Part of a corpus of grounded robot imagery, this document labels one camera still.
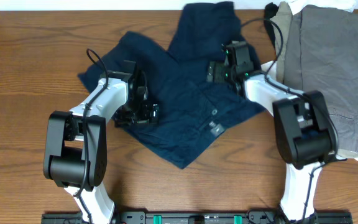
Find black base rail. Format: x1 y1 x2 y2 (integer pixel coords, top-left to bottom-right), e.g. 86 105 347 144
40 210 353 224

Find grey shorts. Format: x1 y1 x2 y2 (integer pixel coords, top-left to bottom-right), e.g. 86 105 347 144
283 4 358 156

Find khaki garment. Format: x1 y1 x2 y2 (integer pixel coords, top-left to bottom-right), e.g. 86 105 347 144
270 1 358 159

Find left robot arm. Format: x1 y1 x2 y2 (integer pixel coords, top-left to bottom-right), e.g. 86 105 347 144
42 60 159 223

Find navy blue shorts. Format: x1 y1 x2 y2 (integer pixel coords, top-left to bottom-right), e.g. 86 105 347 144
78 1 265 170

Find black garment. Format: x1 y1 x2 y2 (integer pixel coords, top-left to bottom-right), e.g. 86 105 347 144
264 2 278 47

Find left black cable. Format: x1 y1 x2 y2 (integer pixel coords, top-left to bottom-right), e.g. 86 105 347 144
73 48 110 224

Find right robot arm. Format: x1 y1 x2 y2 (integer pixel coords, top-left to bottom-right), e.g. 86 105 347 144
207 41 337 223

